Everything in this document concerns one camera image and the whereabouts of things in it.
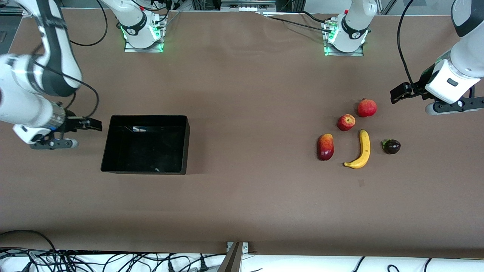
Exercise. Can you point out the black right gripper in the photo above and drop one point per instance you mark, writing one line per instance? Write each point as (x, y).
(73, 123)

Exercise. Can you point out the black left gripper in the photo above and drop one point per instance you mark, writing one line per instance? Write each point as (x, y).
(420, 87)

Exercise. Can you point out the black rectangular plastic box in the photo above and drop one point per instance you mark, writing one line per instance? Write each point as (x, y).
(147, 147)

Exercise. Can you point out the small red apple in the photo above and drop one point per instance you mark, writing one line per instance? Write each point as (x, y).
(346, 122)

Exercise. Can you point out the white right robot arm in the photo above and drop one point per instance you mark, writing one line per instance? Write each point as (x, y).
(56, 56)

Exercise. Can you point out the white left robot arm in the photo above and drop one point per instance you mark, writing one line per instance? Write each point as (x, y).
(469, 56)

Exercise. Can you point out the yellow banana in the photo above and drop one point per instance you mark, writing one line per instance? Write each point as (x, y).
(365, 147)

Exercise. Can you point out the round red pomegranate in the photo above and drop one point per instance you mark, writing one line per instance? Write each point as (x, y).
(367, 108)

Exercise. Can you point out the dark purple eggplant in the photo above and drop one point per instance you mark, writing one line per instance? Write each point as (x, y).
(392, 147)

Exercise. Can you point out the red yellow mango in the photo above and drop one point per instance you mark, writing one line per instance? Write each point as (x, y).
(325, 147)

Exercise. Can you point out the brown table cover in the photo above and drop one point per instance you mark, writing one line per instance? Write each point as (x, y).
(242, 94)

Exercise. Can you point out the black power plug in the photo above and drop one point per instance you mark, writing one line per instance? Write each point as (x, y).
(203, 265)

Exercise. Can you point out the white power strip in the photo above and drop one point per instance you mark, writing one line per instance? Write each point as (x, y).
(247, 6)

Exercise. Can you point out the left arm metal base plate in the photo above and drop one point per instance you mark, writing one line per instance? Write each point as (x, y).
(344, 54)

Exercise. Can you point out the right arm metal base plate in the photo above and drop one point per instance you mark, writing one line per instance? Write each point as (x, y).
(143, 50)

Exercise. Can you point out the aluminium profile post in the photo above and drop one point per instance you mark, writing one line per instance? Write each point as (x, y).
(232, 260)

